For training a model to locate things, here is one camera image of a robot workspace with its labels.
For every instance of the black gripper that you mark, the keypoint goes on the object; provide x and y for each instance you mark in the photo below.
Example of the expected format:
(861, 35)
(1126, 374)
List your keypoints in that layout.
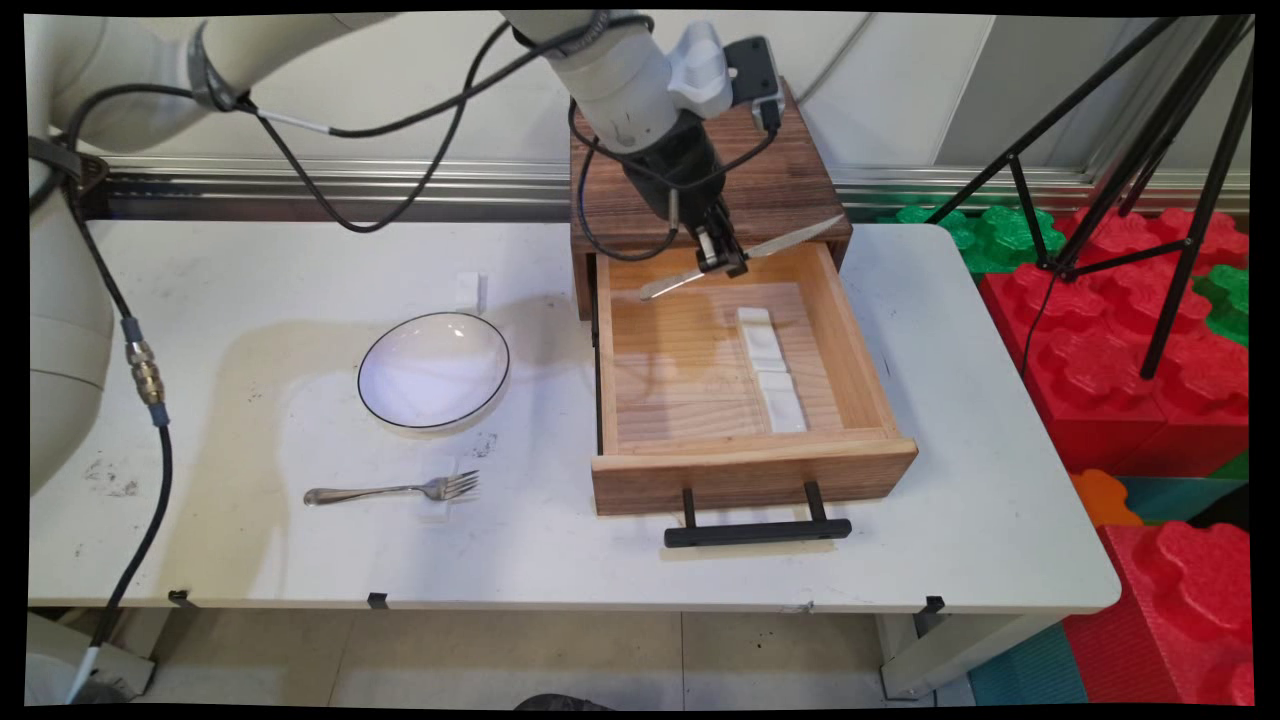
(675, 165)

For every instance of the silver metal knife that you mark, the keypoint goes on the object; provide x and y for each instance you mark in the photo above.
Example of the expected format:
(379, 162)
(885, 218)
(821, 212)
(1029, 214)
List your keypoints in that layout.
(790, 240)

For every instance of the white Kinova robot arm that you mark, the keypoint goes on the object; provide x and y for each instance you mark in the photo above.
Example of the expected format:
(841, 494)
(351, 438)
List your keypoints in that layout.
(620, 90)

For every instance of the dark wooden drawer cabinet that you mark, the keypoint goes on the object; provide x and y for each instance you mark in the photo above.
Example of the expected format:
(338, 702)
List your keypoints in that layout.
(790, 180)

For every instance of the white ceramic cutlery rest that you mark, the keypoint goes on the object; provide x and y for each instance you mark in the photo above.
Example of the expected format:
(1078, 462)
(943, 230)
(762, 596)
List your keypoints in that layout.
(468, 290)
(760, 340)
(436, 508)
(785, 402)

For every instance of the white plate black rim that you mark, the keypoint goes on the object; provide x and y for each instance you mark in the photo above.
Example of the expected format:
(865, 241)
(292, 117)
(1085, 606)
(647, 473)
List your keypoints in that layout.
(430, 375)

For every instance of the silver metal fork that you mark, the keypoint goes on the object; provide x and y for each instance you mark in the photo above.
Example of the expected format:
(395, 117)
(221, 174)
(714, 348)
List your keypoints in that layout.
(440, 487)

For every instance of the orange foam piece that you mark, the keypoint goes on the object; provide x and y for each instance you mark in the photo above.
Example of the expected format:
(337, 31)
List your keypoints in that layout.
(1102, 498)

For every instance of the white table leg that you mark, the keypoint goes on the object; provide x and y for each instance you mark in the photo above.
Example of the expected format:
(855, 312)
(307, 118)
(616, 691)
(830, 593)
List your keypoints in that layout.
(950, 655)

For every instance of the black tripod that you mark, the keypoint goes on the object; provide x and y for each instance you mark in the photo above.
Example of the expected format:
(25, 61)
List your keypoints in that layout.
(1195, 250)

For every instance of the dark round floor object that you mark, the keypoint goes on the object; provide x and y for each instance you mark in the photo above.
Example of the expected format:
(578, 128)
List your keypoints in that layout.
(560, 703)

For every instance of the small green foam block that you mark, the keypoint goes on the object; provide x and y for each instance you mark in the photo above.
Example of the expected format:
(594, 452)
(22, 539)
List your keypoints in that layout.
(1228, 300)

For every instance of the teal foam mat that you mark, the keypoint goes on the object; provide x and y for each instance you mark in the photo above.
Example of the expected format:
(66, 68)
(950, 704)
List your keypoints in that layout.
(1030, 670)

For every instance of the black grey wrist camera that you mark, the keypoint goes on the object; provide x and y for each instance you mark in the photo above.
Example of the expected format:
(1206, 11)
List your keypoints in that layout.
(752, 80)

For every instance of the white ribbed camera mount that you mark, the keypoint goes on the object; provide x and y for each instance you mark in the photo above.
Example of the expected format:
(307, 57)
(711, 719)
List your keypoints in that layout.
(700, 70)

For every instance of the aluminium wall rail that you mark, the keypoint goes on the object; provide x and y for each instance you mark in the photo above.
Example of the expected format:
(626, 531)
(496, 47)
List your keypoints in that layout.
(900, 182)

